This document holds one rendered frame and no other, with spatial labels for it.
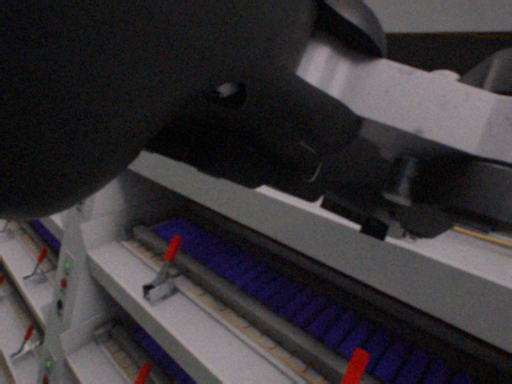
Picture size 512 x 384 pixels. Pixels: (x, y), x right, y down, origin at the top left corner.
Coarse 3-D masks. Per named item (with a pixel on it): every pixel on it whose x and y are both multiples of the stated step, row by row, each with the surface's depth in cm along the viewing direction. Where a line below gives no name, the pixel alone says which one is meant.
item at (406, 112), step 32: (320, 32) 4; (320, 64) 4; (352, 64) 5; (384, 64) 5; (352, 96) 5; (384, 96) 5; (416, 96) 5; (448, 96) 4; (480, 96) 4; (384, 128) 5; (416, 128) 5; (448, 128) 4; (480, 128) 4; (416, 160) 6; (448, 160) 5; (480, 160) 4; (384, 192) 6; (416, 192) 6
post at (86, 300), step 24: (120, 192) 56; (144, 192) 60; (168, 192) 64; (72, 216) 58; (96, 216) 54; (72, 240) 58; (72, 288) 57; (96, 288) 58; (72, 312) 56; (96, 312) 59; (48, 336) 62
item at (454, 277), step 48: (192, 192) 40; (240, 192) 34; (288, 240) 31; (336, 240) 27; (432, 240) 24; (480, 240) 24; (384, 288) 25; (432, 288) 23; (480, 288) 21; (480, 336) 21
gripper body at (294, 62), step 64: (0, 0) 2; (64, 0) 2; (128, 0) 2; (192, 0) 3; (256, 0) 3; (320, 0) 4; (0, 64) 2; (64, 64) 3; (128, 64) 3; (192, 64) 3; (256, 64) 4; (0, 128) 3; (64, 128) 3; (128, 128) 3; (192, 128) 7; (256, 128) 5; (320, 128) 4; (0, 192) 3; (64, 192) 4
